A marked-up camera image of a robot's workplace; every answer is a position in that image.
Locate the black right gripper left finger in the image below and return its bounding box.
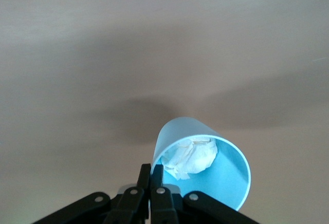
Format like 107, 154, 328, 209
33, 163, 152, 224

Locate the brown table mat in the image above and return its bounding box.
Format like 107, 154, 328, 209
0, 0, 329, 224

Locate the light blue plastic cup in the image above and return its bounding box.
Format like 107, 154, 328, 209
151, 116, 252, 212

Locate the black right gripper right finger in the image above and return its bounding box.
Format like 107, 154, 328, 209
150, 164, 258, 224

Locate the crumpled white tissue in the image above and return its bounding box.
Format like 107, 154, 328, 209
161, 136, 219, 181

